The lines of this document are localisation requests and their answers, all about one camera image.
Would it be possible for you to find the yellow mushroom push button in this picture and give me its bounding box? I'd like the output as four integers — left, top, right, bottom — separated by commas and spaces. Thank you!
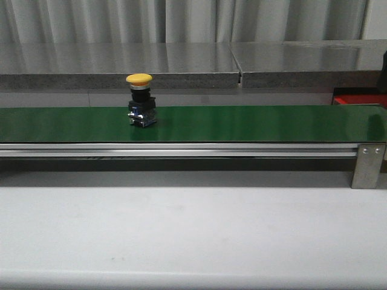
126, 73, 156, 128

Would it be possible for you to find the red plastic tray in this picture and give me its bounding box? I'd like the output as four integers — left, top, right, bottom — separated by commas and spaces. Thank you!
333, 94, 386, 107

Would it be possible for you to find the green conveyor belt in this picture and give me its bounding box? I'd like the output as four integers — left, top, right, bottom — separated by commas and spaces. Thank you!
1, 105, 386, 143

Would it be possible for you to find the left grey stone slab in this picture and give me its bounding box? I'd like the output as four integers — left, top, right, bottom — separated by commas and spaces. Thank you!
1, 43, 240, 90

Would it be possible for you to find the grey pleated curtain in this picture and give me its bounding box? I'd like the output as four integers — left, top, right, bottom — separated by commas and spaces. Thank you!
1, 1, 368, 44

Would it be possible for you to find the aluminium conveyor side rail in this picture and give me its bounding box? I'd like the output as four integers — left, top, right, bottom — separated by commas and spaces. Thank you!
1, 143, 359, 158

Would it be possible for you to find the steel conveyor support bracket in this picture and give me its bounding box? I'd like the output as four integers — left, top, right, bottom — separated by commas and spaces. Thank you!
351, 143, 386, 189

